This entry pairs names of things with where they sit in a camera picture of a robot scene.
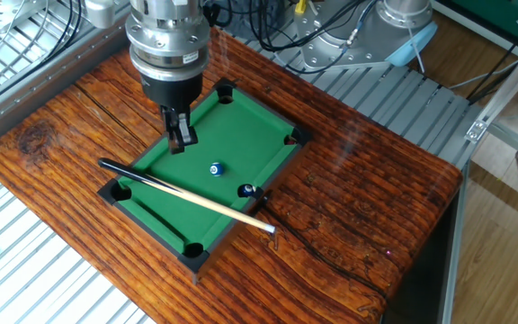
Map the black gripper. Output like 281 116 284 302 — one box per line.
140 70 205 156

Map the black and wood pool cue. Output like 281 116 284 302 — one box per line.
98 157 277 235

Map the green mini pool table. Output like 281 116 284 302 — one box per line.
96 76 313 285

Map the black cable bundle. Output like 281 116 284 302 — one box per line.
204 0 377 76

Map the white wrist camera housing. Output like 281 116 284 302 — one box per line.
83 0 119 29

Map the black cable pair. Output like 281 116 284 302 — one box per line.
38 0 85 64

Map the metal corner bracket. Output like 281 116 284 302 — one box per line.
464 117 489 144

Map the long black cable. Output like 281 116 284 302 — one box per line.
465 8 518 103

